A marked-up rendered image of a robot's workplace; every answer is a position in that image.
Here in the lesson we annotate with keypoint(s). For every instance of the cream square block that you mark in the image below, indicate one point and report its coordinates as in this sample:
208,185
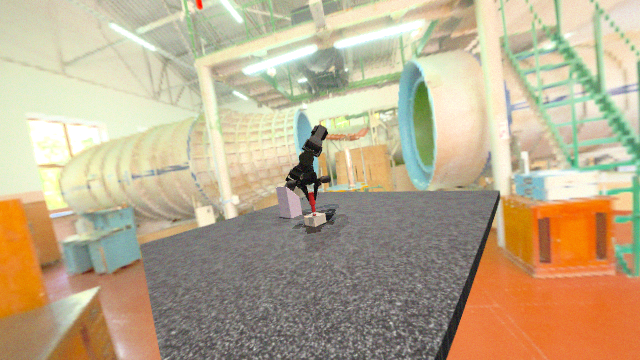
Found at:
316,220

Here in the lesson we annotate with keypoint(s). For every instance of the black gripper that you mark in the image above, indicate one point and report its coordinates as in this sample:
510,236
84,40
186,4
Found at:
317,183

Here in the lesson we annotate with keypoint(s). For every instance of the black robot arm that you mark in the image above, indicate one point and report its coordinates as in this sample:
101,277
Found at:
313,146

